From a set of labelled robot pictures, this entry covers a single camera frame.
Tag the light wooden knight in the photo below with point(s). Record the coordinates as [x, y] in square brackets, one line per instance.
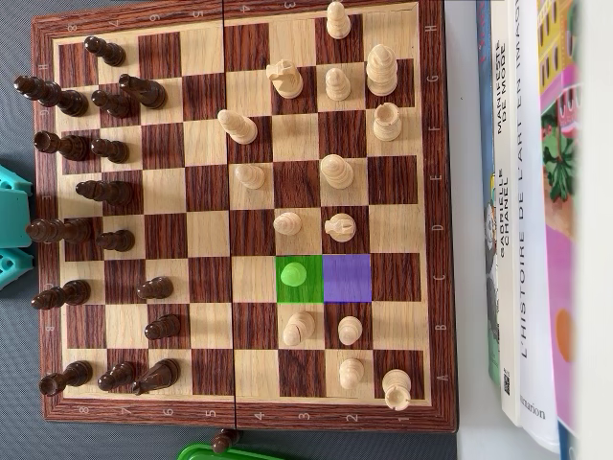
[340, 225]
[286, 76]

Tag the light wooden king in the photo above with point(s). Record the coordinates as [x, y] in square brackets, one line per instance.
[381, 69]

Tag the dark wooden rook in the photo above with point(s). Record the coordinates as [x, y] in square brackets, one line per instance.
[62, 144]
[64, 378]

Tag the light wooden bishop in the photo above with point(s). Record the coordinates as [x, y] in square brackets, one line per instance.
[237, 125]
[298, 328]

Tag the dark wooden pawn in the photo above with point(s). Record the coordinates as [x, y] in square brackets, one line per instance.
[225, 438]
[112, 102]
[116, 376]
[154, 288]
[109, 148]
[162, 327]
[115, 239]
[103, 50]

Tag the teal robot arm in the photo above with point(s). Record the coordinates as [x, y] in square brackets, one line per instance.
[12, 191]

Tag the dark wooden queen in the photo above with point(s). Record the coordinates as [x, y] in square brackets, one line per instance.
[57, 231]

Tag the white art history book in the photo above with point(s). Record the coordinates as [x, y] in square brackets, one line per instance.
[536, 374]

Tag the pink colourful illustrated book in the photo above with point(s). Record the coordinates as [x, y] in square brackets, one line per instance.
[560, 268]

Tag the light wooden rook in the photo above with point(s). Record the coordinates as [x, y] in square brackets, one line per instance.
[387, 122]
[396, 388]

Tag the wooden chessboard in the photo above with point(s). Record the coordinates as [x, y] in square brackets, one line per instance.
[206, 48]

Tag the green plastic tray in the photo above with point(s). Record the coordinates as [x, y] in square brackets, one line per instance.
[206, 453]

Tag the stack of books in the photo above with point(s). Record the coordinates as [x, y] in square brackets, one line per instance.
[506, 311]

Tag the blue book with panda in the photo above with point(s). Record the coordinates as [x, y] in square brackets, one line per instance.
[484, 120]

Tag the light wooden pawn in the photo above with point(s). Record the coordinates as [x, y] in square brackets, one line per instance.
[249, 176]
[292, 274]
[336, 84]
[350, 373]
[287, 223]
[337, 19]
[349, 329]

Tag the dark wooden king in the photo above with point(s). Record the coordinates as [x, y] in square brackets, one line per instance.
[48, 95]

